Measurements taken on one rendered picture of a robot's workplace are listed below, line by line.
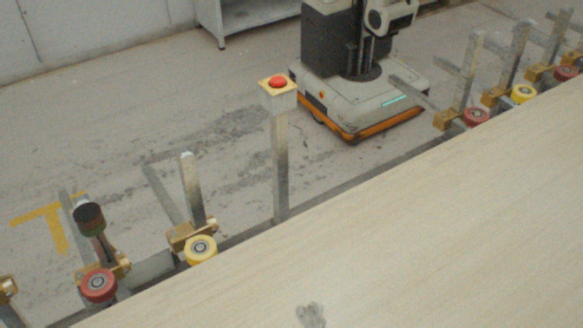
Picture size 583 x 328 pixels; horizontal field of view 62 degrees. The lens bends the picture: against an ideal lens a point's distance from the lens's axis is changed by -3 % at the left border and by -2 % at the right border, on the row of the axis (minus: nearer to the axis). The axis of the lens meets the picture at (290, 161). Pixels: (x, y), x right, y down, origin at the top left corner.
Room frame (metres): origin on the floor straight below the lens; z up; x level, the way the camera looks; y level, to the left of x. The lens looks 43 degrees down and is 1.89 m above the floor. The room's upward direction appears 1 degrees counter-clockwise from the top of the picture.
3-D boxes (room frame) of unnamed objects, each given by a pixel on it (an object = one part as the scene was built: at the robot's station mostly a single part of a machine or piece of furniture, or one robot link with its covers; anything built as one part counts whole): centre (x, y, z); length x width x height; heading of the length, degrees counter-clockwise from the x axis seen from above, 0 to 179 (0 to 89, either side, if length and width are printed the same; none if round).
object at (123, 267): (0.72, 0.48, 0.85); 0.14 x 0.06 x 0.05; 122
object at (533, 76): (1.65, -1.00, 0.84); 0.14 x 0.06 x 0.05; 122
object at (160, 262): (0.77, 0.45, 0.75); 0.26 x 0.01 x 0.10; 122
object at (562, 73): (1.55, -1.04, 0.85); 0.08 x 0.08 x 0.11
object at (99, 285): (0.65, 0.46, 0.85); 0.08 x 0.08 x 0.11
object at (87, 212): (0.69, 0.44, 1.00); 0.06 x 0.06 x 0.22; 32
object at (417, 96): (1.45, -0.51, 0.82); 0.43 x 0.03 x 0.04; 32
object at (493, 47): (1.72, -0.94, 0.84); 0.43 x 0.03 x 0.04; 32
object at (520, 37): (1.53, -0.81, 0.87); 0.04 x 0.04 x 0.48; 32
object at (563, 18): (1.66, -1.02, 0.87); 0.04 x 0.04 x 0.48; 32
